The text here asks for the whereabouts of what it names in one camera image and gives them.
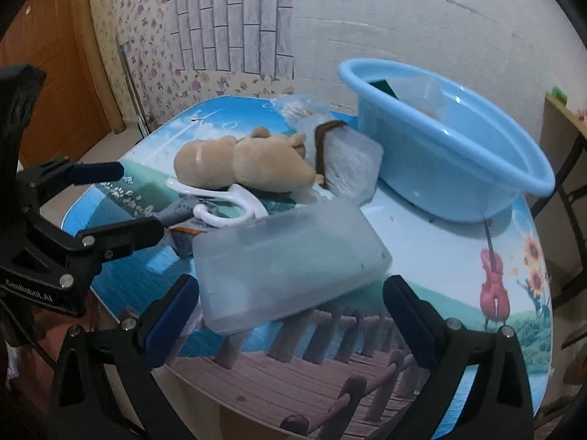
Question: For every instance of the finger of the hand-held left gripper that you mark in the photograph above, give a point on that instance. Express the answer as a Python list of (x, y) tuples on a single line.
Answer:
[(124, 233), (96, 170)]

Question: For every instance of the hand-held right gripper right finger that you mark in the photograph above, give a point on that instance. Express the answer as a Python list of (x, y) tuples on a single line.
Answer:
[(408, 321)]

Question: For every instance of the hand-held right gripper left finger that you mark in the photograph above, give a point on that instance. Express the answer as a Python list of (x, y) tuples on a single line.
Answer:
[(169, 321)]

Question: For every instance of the grey plastic toy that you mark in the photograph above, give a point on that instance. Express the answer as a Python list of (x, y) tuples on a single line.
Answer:
[(181, 211)]

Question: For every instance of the white plastic hook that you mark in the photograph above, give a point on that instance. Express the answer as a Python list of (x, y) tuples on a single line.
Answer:
[(243, 199)]

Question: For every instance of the clear plastic box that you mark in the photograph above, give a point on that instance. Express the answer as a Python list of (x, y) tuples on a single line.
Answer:
[(284, 261)]

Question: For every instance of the brown bear plush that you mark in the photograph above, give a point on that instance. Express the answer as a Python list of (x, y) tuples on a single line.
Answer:
[(247, 160)]

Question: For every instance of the blue plastic basin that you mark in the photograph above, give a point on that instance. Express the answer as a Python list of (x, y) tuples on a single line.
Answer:
[(458, 169)]

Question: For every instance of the clear plastic bag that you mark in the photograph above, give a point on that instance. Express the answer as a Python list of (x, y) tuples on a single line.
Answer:
[(298, 107)]

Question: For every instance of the metal rod stand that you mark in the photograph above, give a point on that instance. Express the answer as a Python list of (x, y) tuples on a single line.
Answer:
[(133, 91)]

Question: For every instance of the wooden door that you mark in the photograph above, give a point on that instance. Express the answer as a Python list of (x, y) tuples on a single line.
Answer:
[(55, 46)]

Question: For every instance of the side desk with black legs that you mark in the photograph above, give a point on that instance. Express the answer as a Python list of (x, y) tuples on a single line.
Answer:
[(557, 123)]

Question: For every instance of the pink scrunchie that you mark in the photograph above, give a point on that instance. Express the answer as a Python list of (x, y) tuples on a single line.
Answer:
[(581, 113)]

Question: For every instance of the small green box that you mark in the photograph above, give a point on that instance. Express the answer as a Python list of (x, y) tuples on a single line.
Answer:
[(559, 93)]

